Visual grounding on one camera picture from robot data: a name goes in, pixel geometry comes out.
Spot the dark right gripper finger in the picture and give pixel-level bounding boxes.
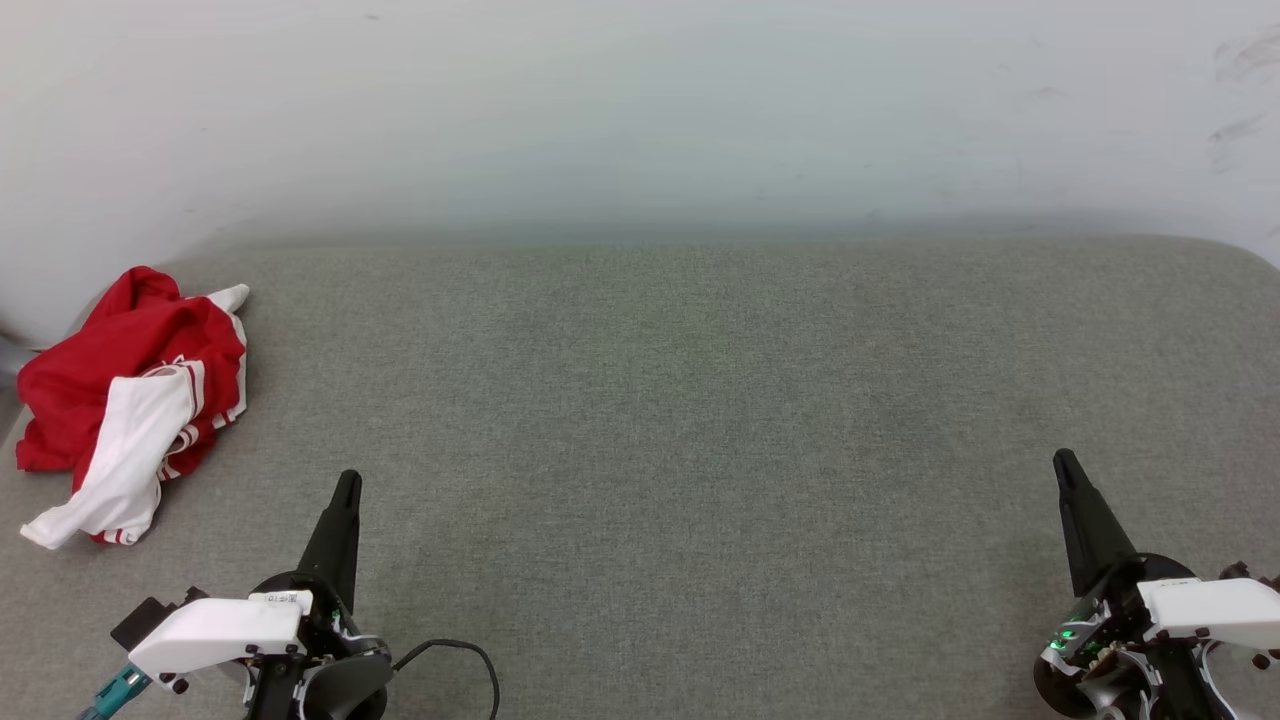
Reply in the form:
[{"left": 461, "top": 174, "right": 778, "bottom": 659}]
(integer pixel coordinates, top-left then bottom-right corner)
[
  {"left": 1053, "top": 450, "right": 1085, "bottom": 599},
  {"left": 1062, "top": 449, "right": 1141, "bottom": 593}
]

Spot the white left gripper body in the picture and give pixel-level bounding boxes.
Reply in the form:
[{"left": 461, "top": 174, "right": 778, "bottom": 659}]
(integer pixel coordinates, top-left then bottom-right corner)
[{"left": 128, "top": 572, "right": 386, "bottom": 683}]

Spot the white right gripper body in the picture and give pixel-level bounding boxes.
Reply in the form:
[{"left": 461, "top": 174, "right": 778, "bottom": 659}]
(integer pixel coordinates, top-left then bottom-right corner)
[{"left": 1045, "top": 555, "right": 1280, "bottom": 666}]

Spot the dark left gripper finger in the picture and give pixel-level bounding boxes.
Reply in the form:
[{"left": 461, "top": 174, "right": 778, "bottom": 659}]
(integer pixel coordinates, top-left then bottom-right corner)
[
  {"left": 298, "top": 470, "right": 356, "bottom": 606},
  {"left": 346, "top": 471, "right": 362, "bottom": 613}
]

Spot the red and white jersey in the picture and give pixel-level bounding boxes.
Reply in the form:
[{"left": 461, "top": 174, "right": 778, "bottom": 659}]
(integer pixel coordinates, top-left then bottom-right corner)
[{"left": 15, "top": 265, "right": 251, "bottom": 551}]

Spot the teal left cable connector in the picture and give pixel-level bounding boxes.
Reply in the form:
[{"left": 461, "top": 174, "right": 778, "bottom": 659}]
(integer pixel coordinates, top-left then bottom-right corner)
[{"left": 78, "top": 664, "right": 153, "bottom": 720}]

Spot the thin black cable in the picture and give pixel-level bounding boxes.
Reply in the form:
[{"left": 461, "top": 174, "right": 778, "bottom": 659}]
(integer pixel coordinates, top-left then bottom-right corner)
[{"left": 392, "top": 638, "right": 501, "bottom": 720}]

